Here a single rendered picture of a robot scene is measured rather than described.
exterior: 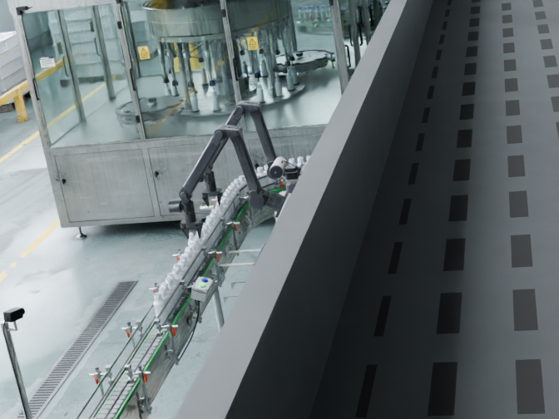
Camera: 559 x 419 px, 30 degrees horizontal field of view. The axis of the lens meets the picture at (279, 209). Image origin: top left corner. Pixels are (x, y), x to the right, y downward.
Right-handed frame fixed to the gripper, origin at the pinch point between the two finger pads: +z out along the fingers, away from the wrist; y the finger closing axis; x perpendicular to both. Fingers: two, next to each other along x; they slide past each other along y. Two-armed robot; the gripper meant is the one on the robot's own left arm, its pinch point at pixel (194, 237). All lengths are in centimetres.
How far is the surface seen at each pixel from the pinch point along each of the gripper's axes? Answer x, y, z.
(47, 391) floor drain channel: 77, -151, 136
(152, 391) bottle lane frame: -71, -8, 49
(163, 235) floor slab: 347, -159, 137
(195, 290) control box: -10.5, -0.5, 25.6
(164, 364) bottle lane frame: -50, -9, 46
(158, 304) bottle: -29.2, -14.5, 23.8
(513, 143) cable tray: -424, 177, -175
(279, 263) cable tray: -452, 172, -181
